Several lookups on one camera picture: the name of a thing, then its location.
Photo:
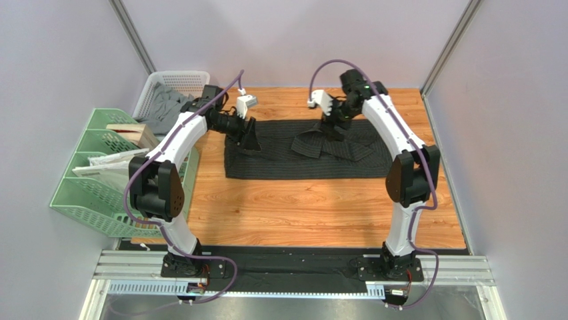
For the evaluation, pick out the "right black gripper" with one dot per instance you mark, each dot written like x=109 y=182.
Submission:
x=330 y=125

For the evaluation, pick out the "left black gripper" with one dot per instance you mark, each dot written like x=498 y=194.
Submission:
x=250 y=142

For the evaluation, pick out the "dark pinstriped long sleeve shirt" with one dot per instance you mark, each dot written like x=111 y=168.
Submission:
x=296 y=150

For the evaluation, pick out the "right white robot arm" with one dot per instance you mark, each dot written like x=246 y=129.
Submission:
x=414 y=170

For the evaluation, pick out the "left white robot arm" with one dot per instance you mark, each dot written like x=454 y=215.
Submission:
x=155 y=188

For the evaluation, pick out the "white plastic basket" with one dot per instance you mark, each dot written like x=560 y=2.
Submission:
x=185 y=82

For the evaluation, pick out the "grey shirt in basket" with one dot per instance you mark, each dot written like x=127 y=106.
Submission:
x=164 y=110

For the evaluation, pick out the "wooden block in rack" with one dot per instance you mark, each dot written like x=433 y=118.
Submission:
x=137 y=133

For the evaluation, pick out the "green file organizer rack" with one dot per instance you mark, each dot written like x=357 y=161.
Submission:
x=89 y=201

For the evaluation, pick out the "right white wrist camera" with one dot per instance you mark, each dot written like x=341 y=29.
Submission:
x=320 y=98

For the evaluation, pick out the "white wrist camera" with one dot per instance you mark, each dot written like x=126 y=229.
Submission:
x=244 y=102
x=320 y=98

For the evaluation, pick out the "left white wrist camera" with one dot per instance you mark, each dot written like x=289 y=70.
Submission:
x=244 y=102

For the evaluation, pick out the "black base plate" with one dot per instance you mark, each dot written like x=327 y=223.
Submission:
x=306 y=270

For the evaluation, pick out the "aluminium rail frame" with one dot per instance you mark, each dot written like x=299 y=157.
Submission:
x=456 y=286

